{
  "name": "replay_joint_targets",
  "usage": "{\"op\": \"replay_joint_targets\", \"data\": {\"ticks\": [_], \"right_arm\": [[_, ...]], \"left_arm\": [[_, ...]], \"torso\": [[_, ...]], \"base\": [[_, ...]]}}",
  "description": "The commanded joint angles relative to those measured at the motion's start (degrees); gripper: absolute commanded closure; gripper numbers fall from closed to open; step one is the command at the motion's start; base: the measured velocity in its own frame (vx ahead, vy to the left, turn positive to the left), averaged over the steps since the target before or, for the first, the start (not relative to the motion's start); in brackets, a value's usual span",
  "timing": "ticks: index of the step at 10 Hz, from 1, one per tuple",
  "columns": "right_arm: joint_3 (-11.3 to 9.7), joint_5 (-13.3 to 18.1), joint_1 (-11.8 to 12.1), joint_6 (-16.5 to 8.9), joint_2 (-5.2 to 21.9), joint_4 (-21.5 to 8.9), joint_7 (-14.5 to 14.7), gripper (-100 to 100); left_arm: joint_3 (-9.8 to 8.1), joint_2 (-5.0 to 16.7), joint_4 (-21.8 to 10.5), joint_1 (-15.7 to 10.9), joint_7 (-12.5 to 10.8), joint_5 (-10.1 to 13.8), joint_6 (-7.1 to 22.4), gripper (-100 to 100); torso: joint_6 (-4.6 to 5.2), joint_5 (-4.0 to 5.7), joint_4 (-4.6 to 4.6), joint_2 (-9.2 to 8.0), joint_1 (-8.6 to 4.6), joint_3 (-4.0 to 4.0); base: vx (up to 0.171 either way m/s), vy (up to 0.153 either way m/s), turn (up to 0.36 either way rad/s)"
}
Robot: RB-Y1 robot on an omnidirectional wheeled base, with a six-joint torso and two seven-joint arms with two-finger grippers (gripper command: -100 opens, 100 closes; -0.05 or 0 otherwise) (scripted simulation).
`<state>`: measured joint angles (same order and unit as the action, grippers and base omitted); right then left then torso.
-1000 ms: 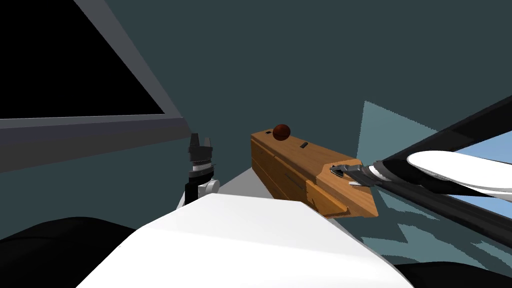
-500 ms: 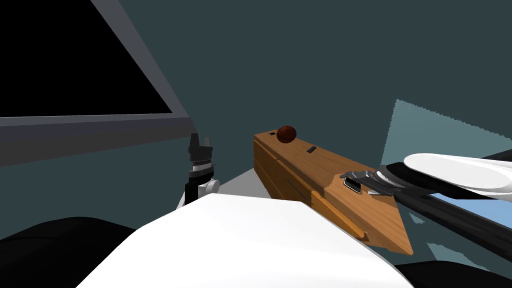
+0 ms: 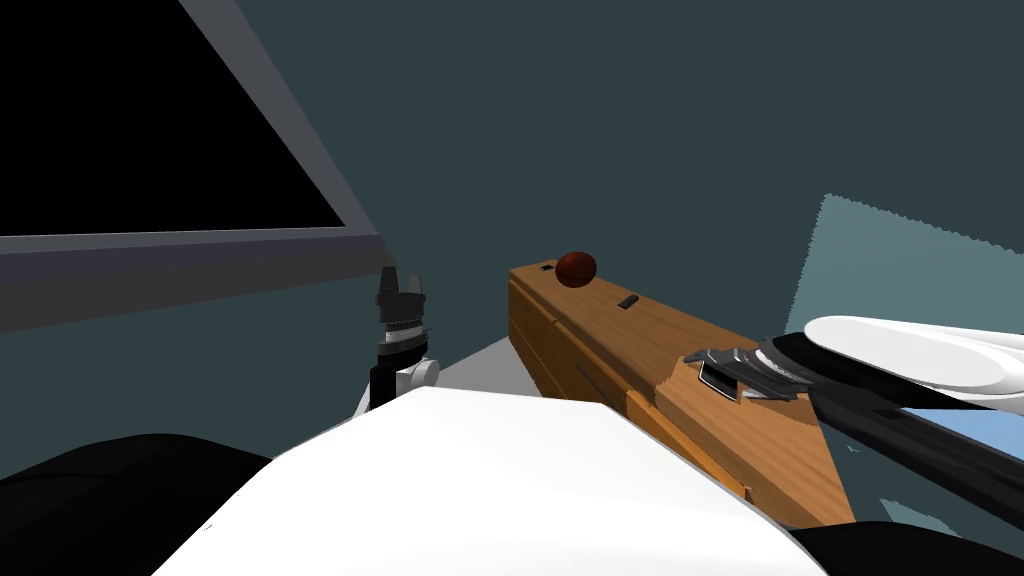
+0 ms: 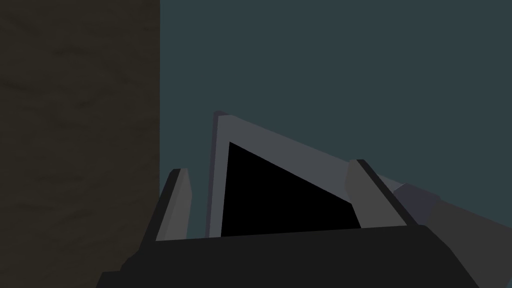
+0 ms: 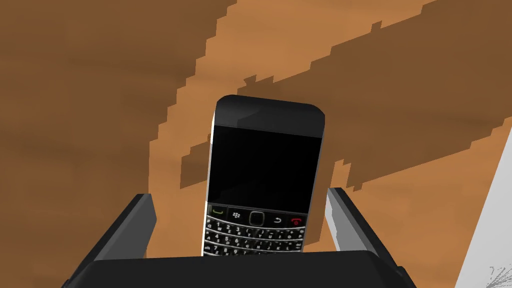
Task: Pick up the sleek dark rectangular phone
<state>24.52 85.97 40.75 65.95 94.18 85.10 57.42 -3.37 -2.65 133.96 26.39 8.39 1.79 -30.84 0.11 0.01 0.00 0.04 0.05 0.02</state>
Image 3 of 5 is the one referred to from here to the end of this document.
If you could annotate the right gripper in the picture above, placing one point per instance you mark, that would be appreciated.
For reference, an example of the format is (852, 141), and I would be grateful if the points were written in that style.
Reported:
(732, 370)

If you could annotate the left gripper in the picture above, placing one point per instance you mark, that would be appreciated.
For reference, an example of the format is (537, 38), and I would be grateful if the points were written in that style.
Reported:
(402, 309)

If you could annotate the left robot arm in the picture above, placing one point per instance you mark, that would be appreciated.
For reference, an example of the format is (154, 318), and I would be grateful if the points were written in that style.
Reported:
(96, 512)

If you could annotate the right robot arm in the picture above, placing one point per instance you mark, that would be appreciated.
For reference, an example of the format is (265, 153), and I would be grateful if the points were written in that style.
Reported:
(896, 356)

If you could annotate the dark brown ball door knob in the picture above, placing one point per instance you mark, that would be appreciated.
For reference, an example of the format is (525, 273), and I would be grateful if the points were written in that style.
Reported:
(575, 270)

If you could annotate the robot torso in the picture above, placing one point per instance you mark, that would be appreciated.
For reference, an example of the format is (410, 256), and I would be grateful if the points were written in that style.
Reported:
(480, 496)

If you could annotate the black window with grey frame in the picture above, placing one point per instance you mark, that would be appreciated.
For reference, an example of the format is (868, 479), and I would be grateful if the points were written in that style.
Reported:
(136, 128)

